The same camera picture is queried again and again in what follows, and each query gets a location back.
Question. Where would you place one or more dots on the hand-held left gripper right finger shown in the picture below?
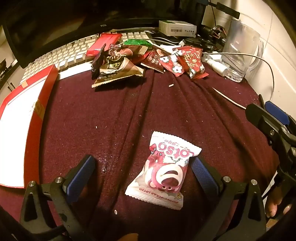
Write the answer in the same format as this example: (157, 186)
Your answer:
(203, 176)

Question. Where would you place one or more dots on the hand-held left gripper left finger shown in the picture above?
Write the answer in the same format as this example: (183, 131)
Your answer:
(81, 178)

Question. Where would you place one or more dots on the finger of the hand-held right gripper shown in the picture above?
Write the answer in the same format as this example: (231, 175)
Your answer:
(277, 114)
(256, 115)

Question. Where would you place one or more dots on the pink bear snack packet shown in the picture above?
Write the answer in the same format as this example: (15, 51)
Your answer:
(161, 171)

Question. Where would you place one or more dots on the red box with white inside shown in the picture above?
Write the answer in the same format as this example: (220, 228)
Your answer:
(20, 129)

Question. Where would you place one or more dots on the red floral snack packet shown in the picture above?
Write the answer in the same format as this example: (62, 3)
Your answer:
(194, 62)
(173, 64)

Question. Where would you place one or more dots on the glossy black snack packet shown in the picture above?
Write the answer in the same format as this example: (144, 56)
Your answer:
(97, 62)

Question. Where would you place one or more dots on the red snack packet white stripe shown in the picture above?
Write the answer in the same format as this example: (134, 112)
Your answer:
(104, 42)

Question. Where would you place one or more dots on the green snack packet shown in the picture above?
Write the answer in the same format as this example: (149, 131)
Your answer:
(136, 42)

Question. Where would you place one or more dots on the person's right hand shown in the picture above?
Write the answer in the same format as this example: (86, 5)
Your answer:
(274, 201)

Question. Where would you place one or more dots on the small white bottle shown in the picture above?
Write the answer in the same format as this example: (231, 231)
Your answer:
(219, 68)

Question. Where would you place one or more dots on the maroon cloth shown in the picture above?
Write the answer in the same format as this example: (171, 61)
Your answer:
(104, 120)

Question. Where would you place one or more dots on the clear plastic jug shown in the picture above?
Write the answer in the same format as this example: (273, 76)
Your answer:
(240, 51)

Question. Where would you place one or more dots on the black device with copper coil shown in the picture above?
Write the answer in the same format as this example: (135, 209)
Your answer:
(216, 33)

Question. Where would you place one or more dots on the black adapter bar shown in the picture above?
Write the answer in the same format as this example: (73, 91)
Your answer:
(229, 10)

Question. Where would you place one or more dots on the brown triangular snack packet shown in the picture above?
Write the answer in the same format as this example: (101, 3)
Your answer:
(115, 69)

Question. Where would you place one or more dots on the brown rectangular snack packet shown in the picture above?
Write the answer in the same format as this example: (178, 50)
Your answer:
(155, 59)

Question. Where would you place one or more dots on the small white barcode box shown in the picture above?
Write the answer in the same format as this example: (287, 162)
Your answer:
(178, 27)

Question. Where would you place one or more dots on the white keyboard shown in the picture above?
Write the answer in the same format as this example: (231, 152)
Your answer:
(69, 52)

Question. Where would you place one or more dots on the dark brown snack packet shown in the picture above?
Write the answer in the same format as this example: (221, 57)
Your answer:
(124, 51)

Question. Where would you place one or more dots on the black monitor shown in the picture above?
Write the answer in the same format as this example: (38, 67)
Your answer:
(57, 23)

